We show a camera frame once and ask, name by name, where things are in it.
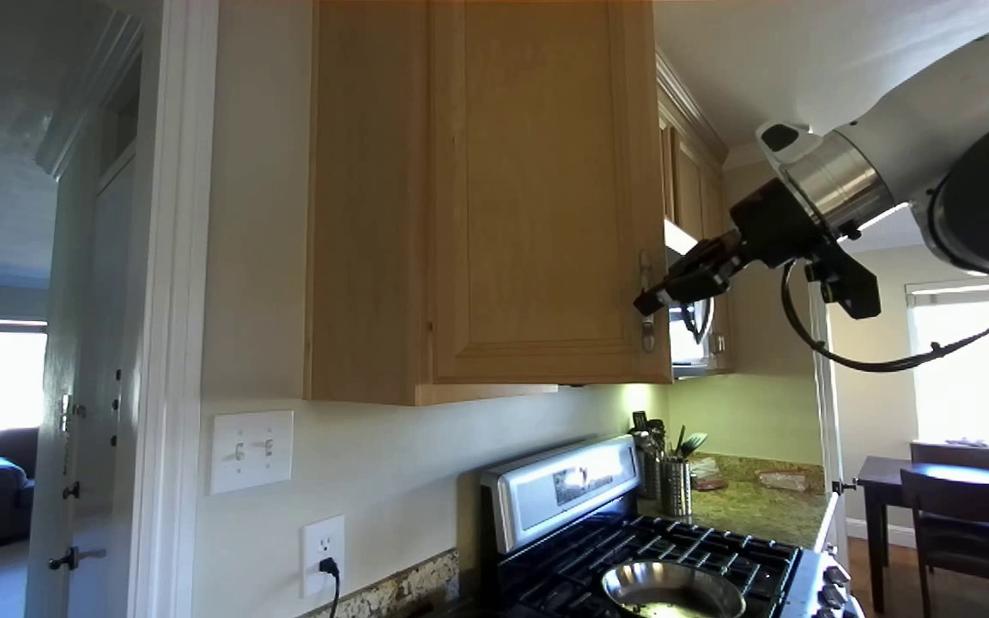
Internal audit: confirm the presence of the dark wooden chair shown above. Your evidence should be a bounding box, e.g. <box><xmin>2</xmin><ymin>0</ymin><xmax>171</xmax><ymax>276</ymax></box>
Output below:
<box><xmin>895</xmin><ymin>465</ymin><xmax>989</xmax><ymax>618</ymax></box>
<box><xmin>907</xmin><ymin>438</ymin><xmax>989</xmax><ymax>474</ymax></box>

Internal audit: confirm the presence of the stainless steel gas stove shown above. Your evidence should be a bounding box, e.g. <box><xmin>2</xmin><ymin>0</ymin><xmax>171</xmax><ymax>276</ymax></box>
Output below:
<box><xmin>475</xmin><ymin>433</ymin><xmax>864</xmax><ymax>618</ymax></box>

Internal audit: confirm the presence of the stainless steel microwave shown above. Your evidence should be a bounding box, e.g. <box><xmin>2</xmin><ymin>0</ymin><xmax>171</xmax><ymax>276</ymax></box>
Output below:
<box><xmin>663</xmin><ymin>216</ymin><xmax>737</xmax><ymax>383</ymax></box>

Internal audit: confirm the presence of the steel frying pan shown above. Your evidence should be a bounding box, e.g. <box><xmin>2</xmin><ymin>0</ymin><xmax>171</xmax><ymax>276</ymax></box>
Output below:
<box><xmin>598</xmin><ymin>555</ymin><xmax>750</xmax><ymax>618</ymax></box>

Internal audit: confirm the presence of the light wood wall cupboard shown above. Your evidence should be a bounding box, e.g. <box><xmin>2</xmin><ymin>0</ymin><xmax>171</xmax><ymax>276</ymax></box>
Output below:
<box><xmin>305</xmin><ymin>0</ymin><xmax>574</xmax><ymax>407</ymax></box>

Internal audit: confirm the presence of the speckled granite countertop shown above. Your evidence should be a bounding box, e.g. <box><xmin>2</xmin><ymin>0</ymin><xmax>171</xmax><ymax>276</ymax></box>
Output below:
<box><xmin>338</xmin><ymin>547</ymin><xmax>467</xmax><ymax>618</ymax></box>
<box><xmin>677</xmin><ymin>449</ymin><xmax>836</xmax><ymax>554</ymax></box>

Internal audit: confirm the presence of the white power outlet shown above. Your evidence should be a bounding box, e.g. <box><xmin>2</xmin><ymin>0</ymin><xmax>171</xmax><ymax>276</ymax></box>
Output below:
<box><xmin>298</xmin><ymin>513</ymin><xmax>350</xmax><ymax>605</ymax></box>

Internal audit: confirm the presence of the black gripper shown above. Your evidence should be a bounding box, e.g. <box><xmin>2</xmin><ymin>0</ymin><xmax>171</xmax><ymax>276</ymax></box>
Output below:
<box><xmin>632</xmin><ymin>176</ymin><xmax>854</xmax><ymax>322</ymax></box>

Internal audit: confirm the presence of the black plug with cable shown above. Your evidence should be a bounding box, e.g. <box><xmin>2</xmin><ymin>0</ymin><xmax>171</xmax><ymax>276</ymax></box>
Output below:
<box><xmin>315</xmin><ymin>554</ymin><xmax>346</xmax><ymax>618</ymax></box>

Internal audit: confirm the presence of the metal cupboard door handle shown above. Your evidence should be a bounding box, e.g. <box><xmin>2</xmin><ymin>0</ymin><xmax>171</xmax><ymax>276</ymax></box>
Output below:
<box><xmin>634</xmin><ymin>257</ymin><xmax>658</xmax><ymax>355</ymax></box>

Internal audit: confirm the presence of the black countertop canister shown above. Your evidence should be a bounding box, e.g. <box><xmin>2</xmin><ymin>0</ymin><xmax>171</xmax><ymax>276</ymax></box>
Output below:
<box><xmin>624</xmin><ymin>407</ymin><xmax>670</xmax><ymax>507</ymax></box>

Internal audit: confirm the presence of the white room door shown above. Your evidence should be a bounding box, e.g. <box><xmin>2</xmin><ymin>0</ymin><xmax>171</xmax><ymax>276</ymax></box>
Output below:
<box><xmin>25</xmin><ymin>65</ymin><xmax>180</xmax><ymax>618</ymax></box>

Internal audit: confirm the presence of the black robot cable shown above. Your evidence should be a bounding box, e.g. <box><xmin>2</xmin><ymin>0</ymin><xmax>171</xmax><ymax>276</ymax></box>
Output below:
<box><xmin>776</xmin><ymin>255</ymin><xmax>989</xmax><ymax>378</ymax></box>

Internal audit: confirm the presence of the light wood cabinet door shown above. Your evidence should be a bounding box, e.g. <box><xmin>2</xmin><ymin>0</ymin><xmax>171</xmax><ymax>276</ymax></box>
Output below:
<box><xmin>656</xmin><ymin>112</ymin><xmax>680</xmax><ymax>228</ymax></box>
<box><xmin>677</xmin><ymin>127</ymin><xmax>715</xmax><ymax>245</ymax></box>

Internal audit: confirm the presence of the white light switch plate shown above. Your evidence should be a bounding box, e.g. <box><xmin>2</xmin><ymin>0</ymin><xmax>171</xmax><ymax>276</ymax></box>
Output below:
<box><xmin>207</xmin><ymin>407</ymin><xmax>298</xmax><ymax>500</ymax></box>

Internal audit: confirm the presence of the light wood cupboard door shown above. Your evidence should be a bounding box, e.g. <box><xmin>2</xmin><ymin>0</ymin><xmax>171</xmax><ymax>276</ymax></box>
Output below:
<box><xmin>422</xmin><ymin>0</ymin><xmax>673</xmax><ymax>387</ymax></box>

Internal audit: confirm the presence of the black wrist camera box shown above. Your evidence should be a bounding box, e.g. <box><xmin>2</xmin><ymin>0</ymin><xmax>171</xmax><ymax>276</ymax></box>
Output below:
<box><xmin>805</xmin><ymin>245</ymin><xmax>885</xmax><ymax>322</ymax></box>

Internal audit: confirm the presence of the steel utensil holder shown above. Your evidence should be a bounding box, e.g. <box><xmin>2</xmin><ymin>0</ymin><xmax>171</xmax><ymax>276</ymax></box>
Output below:
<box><xmin>656</xmin><ymin>446</ymin><xmax>701</xmax><ymax>520</ymax></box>

